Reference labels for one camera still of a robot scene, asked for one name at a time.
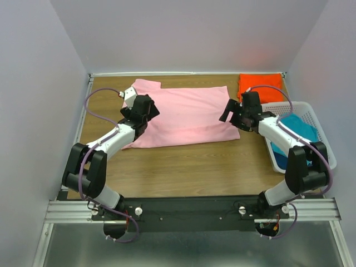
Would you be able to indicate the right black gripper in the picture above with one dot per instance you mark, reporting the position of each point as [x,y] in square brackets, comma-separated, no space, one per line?
[233,106]

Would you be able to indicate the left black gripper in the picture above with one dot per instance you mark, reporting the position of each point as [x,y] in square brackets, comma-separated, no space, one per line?
[153,112]

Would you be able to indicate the pink t shirt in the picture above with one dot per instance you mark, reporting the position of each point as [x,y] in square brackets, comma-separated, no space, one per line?
[187,116]

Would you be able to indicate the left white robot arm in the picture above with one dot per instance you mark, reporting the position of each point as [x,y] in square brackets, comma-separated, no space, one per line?
[86,167]

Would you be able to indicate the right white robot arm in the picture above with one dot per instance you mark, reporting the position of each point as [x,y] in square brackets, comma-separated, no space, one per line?
[307,166]

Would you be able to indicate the white plastic basket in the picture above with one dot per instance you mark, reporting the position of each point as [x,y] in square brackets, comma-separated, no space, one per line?
[306,113]

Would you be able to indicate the teal t shirt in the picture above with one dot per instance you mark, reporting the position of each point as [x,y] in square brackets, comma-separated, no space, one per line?
[301,128]

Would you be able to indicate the dark blue cloth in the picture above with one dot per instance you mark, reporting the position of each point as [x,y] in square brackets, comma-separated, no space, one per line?
[281,161]

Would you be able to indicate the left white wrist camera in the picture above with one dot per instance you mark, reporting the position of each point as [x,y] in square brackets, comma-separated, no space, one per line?
[129,95]

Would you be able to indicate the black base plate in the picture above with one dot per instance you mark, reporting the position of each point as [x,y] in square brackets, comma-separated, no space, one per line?
[191,214]

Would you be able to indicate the aluminium frame rail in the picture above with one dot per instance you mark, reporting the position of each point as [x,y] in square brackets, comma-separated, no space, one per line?
[44,240]

